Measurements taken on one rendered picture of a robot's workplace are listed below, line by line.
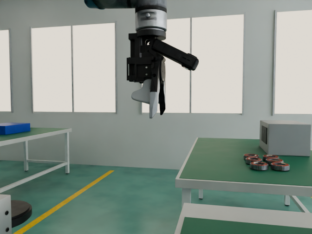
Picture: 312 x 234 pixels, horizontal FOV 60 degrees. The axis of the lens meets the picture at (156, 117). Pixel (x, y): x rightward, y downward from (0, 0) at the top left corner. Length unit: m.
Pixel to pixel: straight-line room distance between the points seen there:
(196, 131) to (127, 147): 1.29
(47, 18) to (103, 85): 1.70
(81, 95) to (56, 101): 0.52
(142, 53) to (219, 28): 4.19
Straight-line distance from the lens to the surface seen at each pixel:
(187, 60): 0.63
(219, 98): 4.66
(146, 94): 0.59
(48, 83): 5.62
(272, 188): 1.61
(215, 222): 1.08
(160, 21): 0.65
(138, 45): 0.65
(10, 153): 6.25
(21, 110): 5.98
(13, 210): 1.85
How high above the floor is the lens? 1.19
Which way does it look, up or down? 3 degrees down
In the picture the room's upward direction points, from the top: straight up
